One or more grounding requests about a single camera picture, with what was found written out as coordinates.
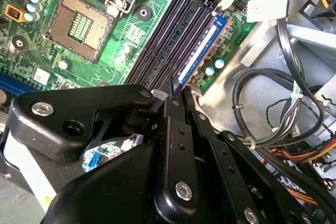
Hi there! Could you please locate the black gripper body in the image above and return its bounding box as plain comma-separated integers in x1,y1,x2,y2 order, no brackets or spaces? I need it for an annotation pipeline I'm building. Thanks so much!
39,140,244,224

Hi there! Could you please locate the blue RAM stick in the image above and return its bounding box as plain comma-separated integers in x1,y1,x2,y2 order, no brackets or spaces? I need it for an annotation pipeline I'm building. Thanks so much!
176,14,233,90

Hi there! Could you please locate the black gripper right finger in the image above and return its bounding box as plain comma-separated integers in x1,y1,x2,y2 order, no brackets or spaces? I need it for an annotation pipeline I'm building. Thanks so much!
183,87,316,224

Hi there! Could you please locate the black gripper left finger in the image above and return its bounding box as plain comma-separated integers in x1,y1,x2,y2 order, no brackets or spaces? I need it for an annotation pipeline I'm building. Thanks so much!
0,78,200,217

